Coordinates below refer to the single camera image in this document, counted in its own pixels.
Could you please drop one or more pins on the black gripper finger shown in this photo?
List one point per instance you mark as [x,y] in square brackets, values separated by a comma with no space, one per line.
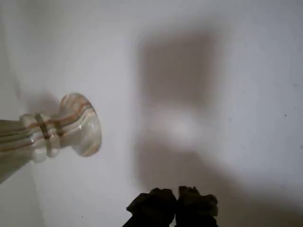
[154,208]
[196,210]

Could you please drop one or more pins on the striped onyx stone vase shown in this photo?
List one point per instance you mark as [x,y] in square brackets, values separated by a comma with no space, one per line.
[47,134]

